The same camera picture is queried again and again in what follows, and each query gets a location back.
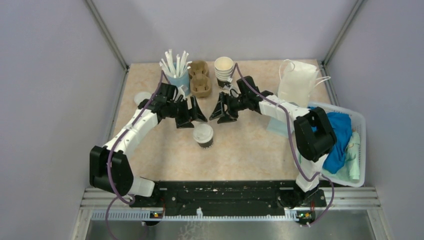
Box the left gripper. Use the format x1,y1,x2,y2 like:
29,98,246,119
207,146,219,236
166,94,207,128

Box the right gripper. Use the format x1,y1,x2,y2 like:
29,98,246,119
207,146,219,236
209,92,248,125

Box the white plastic cup lid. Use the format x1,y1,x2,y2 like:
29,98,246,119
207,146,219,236
192,123,214,143

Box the black paper coffee cup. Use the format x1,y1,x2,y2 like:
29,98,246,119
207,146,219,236
196,136,214,149

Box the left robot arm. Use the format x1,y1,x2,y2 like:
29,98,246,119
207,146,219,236
89,82,207,207

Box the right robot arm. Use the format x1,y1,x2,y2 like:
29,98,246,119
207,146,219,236
209,75,337,206

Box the white takeout paper bag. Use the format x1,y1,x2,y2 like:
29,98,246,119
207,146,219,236
276,59,331,108

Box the brown cardboard cup carrier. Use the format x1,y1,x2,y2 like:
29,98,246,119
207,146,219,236
188,60,212,98

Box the blue straw holder cup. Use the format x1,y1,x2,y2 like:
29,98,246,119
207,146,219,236
167,70,191,96

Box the stack of paper cups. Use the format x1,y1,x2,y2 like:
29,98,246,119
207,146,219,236
214,56,234,89

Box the white wrapped straws bundle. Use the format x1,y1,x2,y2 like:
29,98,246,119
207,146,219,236
159,49,192,78

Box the stack of white lids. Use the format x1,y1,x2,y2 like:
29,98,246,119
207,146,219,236
133,91,152,106

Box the blue cloth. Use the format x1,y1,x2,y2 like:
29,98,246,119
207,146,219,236
323,112,353,174

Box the white plastic basket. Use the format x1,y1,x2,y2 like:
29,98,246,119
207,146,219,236
308,102,366,188

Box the light green cloth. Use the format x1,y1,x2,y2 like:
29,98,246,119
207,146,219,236
299,130,362,181

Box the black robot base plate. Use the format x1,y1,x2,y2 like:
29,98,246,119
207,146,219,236
130,180,328,217

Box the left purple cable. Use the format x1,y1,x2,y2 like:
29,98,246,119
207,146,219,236
104,69,170,240

